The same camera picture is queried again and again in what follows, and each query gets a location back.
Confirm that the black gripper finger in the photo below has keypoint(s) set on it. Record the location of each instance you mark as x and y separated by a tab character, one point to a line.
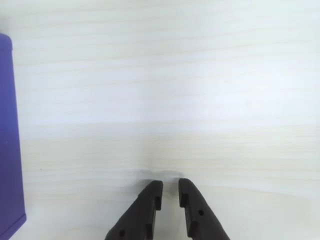
137	217
200	220

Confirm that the blue plastic box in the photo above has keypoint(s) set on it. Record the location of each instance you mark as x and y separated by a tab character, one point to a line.
10	137

